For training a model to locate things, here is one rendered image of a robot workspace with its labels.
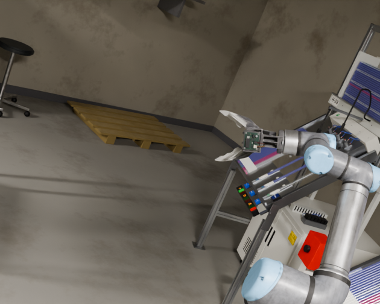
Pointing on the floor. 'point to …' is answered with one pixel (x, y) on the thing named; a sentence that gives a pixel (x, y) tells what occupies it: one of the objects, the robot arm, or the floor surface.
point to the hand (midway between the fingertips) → (216, 135)
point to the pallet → (126, 126)
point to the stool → (9, 44)
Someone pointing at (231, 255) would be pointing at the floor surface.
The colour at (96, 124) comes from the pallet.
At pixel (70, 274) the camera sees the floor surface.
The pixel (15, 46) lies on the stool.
